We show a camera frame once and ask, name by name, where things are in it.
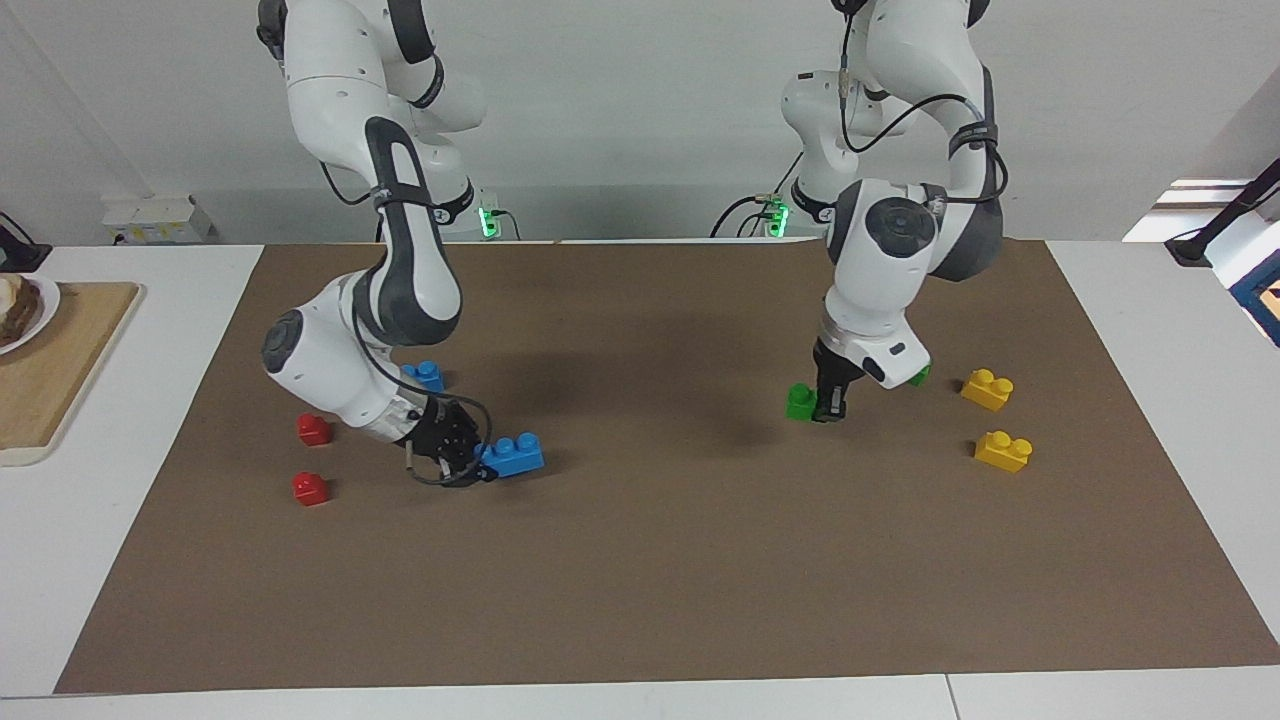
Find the yellow two-stud toy block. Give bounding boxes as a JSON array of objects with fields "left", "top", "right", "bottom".
[
  {"left": 974, "top": 430, "right": 1034, "bottom": 474},
  {"left": 960, "top": 369, "right": 1015, "bottom": 412}
]

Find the brown table mat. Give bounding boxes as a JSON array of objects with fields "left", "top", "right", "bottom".
[{"left": 55, "top": 238, "right": 1280, "bottom": 696}]

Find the wooden cutting board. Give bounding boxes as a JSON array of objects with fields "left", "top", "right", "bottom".
[{"left": 0, "top": 282, "right": 142, "bottom": 468}]

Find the white plate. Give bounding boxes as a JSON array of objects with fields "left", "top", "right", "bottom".
[{"left": 0, "top": 274, "right": 62, "bottom": 357}]

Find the black stand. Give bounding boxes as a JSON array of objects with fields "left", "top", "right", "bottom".
[{"left": 1164, "top": 157, "right": 1280, "bottom": 268}]

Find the blue framed panel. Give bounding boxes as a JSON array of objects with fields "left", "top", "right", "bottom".
[{"left": 1229, "top": 249, "right": 1280, "bottom": 349}]

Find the brown bread slice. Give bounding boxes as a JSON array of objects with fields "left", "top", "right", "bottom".
[{"left": 0, "top": 277, "right": 44, "bottom": 347}]

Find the black clamp base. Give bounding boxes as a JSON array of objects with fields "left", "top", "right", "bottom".
[{"left": 0, "top": 211, "right": 54, "bottom": 274}]

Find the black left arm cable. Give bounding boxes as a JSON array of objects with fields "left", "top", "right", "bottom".
[{"left": 838, "top": 5, "right": 1009, "bottom": 206}]

